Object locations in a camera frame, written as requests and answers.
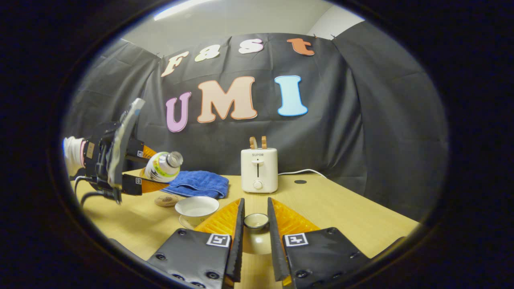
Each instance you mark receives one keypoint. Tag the clear plastic water bottle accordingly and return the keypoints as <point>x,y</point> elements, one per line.
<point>162,166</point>

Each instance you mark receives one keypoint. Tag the cream ceramic saucer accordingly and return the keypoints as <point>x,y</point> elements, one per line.
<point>185,222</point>

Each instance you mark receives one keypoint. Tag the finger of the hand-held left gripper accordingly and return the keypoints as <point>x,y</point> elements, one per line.
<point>138,152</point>
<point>134,185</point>

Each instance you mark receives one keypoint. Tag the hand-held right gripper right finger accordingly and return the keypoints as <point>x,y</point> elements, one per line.
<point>274,249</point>

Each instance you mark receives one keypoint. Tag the black table grommet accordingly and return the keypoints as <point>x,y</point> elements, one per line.
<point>300,182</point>

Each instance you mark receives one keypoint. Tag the toast bread slice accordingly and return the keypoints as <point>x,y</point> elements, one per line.
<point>264,142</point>
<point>253,143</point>

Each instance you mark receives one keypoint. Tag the blue folded towel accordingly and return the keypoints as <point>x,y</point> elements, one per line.
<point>200,182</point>

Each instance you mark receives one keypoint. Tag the cream ceramic teacup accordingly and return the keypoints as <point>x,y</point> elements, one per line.
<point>196,208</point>

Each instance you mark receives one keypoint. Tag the white toaster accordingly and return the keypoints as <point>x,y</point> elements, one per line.
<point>259,170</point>

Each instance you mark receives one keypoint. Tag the black backdrop cloth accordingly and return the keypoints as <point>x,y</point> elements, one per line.
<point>361,120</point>

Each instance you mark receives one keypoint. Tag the round wooden coaster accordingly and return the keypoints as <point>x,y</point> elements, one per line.
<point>164,200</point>

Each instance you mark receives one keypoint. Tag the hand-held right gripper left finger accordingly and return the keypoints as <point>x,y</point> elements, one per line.
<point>237,249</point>

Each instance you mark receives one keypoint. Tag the cream teacup lid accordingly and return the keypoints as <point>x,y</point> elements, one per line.
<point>256,239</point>

